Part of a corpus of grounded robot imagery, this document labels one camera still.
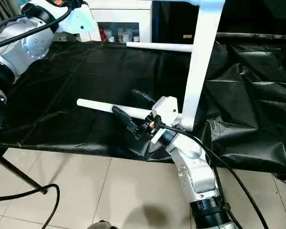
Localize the white plastic table leg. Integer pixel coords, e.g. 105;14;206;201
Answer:
126;42;195;53
76;98;155;121

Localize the black work mat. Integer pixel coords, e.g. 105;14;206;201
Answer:
0;39;286;173

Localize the white plastic table top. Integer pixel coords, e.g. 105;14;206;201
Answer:
179;0;227;132

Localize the thick black floor cable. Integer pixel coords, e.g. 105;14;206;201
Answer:
0;183;61;229

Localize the black metal stand leg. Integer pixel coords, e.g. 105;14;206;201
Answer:
0;119;49;195

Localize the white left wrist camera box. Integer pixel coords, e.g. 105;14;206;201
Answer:
57;2;98;35

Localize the white sideboard with glass doors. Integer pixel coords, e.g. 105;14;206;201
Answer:
83;0;153;44

